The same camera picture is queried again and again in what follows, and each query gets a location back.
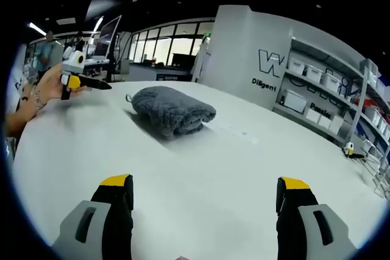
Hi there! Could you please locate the grey towel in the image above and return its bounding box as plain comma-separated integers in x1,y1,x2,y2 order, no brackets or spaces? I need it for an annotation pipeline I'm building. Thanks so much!
125,85,218,142

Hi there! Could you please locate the person's left hand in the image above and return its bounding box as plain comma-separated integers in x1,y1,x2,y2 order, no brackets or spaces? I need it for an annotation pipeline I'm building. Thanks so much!
29,64,94,103

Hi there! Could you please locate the large tilted monitor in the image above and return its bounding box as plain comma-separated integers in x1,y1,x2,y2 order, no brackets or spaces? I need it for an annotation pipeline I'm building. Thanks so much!
93,15,123,61

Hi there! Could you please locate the ceiling light strip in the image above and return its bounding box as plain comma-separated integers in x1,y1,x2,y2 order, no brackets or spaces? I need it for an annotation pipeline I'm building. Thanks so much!
93,15,105,33
28,22,47,36

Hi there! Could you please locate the dark counter desk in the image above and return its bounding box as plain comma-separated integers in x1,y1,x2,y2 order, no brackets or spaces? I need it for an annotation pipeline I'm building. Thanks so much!
127,61,197,83

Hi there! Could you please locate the spare hand-held gripper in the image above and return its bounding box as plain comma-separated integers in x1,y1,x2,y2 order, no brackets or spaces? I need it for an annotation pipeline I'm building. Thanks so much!
341,141,366,160

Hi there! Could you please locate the grey metal shelf unit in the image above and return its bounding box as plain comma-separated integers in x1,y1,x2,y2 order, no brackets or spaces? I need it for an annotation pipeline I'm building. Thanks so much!
272,37,390,181

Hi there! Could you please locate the row of white storage bins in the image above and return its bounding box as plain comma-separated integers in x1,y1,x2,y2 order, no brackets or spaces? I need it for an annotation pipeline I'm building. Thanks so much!
282,57,390,151

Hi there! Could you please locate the beaded wrist bracelet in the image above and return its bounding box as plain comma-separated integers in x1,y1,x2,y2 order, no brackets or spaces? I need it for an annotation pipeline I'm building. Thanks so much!
34,88,48,112

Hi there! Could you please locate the wire rack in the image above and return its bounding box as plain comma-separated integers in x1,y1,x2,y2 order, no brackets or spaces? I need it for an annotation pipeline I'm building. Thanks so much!
359,147,390,199

